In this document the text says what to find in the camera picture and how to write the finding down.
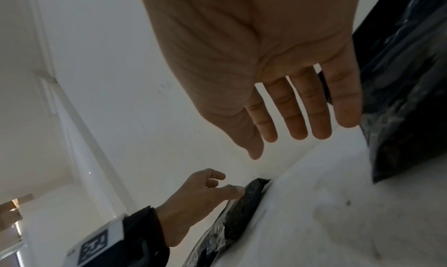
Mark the person's right hand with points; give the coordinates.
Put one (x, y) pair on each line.
(244, 39)

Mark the black left wristband with markers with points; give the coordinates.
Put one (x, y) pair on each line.
(139, 232)

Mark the person's left hand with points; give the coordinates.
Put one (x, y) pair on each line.
(188, 205)

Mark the crinkled black plastic bag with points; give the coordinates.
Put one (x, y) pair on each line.
(209, 243)

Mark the black packet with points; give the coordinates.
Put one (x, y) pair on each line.
(248, 202)

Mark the row of black plastic packets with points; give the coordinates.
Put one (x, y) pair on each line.
(401, 95)

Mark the wooden door frame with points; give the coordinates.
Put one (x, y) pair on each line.
(14, 208)

